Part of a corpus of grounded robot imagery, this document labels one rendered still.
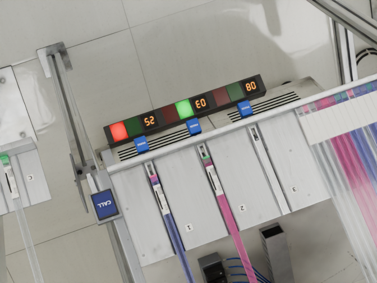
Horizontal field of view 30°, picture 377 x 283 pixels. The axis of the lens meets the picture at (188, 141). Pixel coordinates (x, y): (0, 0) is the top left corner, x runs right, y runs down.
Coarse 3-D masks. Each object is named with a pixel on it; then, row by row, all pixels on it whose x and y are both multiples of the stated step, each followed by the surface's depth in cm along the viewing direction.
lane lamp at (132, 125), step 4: (136, 116) 142; (128, 120) 141; (132, 120) 142; (136, 120) 142; (128, 124) 141; (132, 124) 141; (136, 124) 141; (128, 128) 141; (132, 128) 141; (136, 128) 141; (140, 128) 141; (128, 132) 141; (132, 132) 141; (136, 132) 141; (140, 132) 141
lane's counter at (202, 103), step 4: (200, 96) 143; (204, 96) 143; (192, 100) 143; (196, 100) 143; (200, 100) 143; (204, 100) 143; (196, 104) 143; (200, 104) 143; (204, 104) 143; (208, 104) 143; (196, 108) 143; (200, 108) 143; (204, 108) 143; (208, 108) 143; (196, 112) 142
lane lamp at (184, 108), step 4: (184, 100) 143; (176, 104) 143; (180, 104) 143; (184, 104) 143; (188, 104) 143; (180, 108) 142; (184, 108) 142; (188, 108) 143; (180, 112) 142; (184, 112) 142; (188, 112) 142; (192, 112) 142; (180, 116) 142; (184, 116) 142; (188, 116) 142
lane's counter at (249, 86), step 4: (248, 80) 144; (252, 80) 145; (244, 84) 144; (248, 84) 144; (252, 84) 144; (256, 84) 144; (244, 88) 144; (248, 88) 144; (252, 88) 144; (256, 88) 144; (248, 92) 144; (252, 92) 144
